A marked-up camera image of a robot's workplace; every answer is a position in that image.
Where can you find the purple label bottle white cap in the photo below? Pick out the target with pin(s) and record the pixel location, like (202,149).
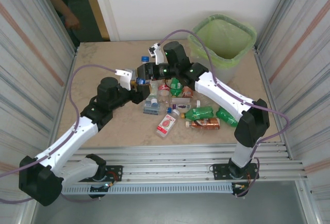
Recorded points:
(181,106)

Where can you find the brown wooden door frame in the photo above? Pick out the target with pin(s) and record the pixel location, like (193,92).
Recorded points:
(99,20)

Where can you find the pink guava label bottle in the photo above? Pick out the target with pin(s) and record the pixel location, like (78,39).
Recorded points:
(167,124)

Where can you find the translucent white plastic bin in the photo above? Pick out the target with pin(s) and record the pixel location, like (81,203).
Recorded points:
(228,74)

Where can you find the person's hand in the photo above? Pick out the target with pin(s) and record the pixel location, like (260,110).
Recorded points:
(72,23)

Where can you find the clear unlabelled bottle white cap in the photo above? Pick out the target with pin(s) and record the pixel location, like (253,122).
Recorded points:
(207,102)

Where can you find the corrugated translucent side panel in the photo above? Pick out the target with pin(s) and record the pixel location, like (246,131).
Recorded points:
(322,131)
(25,66)

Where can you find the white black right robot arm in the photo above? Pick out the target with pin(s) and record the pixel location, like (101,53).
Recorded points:
(221,92)

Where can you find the green plastic bin liner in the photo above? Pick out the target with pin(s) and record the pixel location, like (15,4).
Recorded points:
(221,35)

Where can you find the aluminium rail base frame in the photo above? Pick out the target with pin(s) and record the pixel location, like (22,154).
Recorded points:
(167,157)

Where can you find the red label cola bottle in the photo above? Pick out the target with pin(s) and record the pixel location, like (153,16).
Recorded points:
(163,88)

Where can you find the copper label coffee bottle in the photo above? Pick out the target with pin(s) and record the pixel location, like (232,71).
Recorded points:
(206,124)

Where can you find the crushed blue label bottle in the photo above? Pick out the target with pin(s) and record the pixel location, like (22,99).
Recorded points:
(150,109)

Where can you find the orange brown label tea bottle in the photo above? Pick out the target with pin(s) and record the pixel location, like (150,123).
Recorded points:
(187,93)

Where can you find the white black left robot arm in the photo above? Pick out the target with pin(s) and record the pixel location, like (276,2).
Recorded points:
(67,136)

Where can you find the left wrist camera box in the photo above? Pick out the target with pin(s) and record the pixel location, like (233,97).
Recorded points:
(125,78)

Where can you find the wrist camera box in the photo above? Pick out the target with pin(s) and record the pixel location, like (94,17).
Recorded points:
(125,78)
(157,52)

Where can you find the green bottle yellow cap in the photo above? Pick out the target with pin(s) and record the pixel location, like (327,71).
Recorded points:
(199,113)
(226,117)

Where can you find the yellow power connector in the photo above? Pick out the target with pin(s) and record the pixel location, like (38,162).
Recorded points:
(110,184)
(241,186)

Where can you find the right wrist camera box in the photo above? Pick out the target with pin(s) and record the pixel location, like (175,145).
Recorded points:
(157,52)

